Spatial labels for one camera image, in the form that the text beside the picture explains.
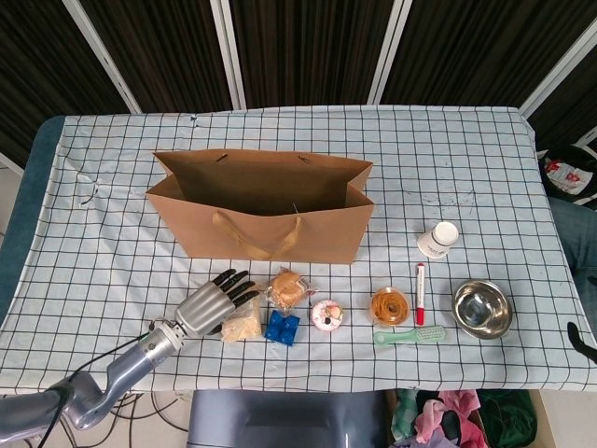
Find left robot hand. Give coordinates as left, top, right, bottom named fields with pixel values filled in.
left=173, top=268, right=261, bottom=338

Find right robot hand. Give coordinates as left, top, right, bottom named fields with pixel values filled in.
left=566, top=320, right=597, bottom=366

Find yellow food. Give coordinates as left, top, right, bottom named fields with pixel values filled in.
left=218, top=294, right=263, bottom=344

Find bread bun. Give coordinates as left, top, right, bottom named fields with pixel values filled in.
left=259, top=265, right=319, bottom=312

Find pink toy strawberry cake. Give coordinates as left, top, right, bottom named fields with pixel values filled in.
left=311, top=299, right=345, bottom=331

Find brown paper bag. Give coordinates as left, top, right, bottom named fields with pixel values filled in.
left=145, top=149, right=376, bottom=266

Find blue toy building block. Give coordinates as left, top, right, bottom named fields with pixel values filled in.
left=263, top=309, right=300, bottom=347

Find cardboard box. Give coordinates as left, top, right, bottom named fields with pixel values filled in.
left=385, top=389, right=547, bottom=448

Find dark green garment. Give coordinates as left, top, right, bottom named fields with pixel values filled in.
left=478, top=390, right=537, bottom=448

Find stainless steel bowl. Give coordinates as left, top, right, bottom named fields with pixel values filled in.
left=451, top=278, right=513, bottom=340

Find blue checkered tablecloth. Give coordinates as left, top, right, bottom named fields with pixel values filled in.
left=0, top=105, right=597, bottom=393

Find person's leg in jeans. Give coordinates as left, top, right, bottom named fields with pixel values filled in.
left=549, top=198, right=597, bottom=293

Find grey robot torso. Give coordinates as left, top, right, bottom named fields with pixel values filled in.
left=187, top=390, right=388, bottom=448

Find mint green scrubbing brush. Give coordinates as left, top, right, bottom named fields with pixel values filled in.
left=373, top=325, right=447, bottom=347

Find red and white marker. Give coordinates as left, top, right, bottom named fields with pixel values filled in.
left=414, top=262, right=427, bottom=327

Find white paper cup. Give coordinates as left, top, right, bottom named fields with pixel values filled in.
left=416, top=221, right=460, bottom=259

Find teal patterned cloth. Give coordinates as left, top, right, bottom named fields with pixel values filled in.
left=390, top=389, right=420, bottom=442

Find blue table padding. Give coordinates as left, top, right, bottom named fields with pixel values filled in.
left=0, top=115, right=66, bottom=323

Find dark folding partition screen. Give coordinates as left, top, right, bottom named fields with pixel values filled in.
left=0, top=0, right=597, bottom=164

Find black floor cable tangle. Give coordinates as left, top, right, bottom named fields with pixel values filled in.
left=111, top=391, right=192, bottom=435

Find gold ribbon bag handle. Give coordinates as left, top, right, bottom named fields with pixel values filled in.
left=212, top=210, right=303, bottom=261

